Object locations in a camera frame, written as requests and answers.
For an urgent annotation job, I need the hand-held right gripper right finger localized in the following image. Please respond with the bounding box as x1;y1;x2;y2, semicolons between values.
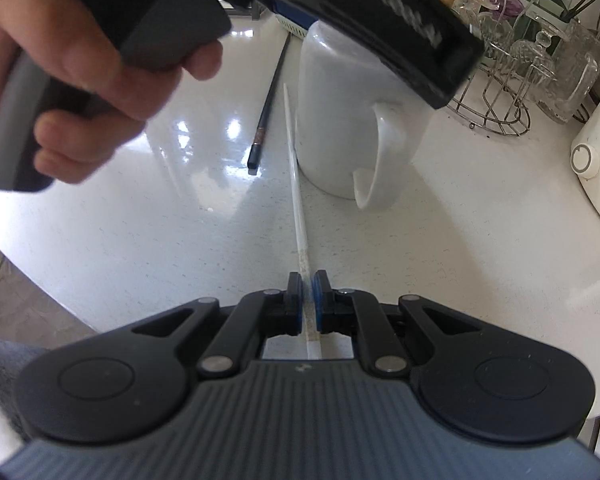
312;269;484;379

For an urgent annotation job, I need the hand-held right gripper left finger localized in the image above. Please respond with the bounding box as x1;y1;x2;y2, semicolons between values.
131;271;304;379

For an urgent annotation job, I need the white ceramic mug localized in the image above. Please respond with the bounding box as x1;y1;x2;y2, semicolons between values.
293;19;434;212

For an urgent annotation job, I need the black chopstick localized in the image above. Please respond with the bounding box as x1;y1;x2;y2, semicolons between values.
246;31;294;172

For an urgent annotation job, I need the white chopstick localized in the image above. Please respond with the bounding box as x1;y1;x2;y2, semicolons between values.
281;83;327;361

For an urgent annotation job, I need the person's left hand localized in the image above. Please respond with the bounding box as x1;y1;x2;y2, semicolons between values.
0;0;226;186

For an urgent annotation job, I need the green plastic basket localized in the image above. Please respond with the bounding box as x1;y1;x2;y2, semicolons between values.
274;10;311;39

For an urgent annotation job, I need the cut stemmed glass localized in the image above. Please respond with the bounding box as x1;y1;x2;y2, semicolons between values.
507;30;561;91
452;0;516;61

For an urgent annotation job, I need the purple lid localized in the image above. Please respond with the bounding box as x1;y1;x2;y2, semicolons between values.
481;0;527;19

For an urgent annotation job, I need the clear glass beer mug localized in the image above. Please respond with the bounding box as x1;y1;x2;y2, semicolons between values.
534;20;600;125

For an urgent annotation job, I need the person's grey clothing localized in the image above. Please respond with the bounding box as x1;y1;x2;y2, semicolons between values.
0;332;51;456

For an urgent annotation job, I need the wire glass rack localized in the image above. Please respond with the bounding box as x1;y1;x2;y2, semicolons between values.
446;35;534;137

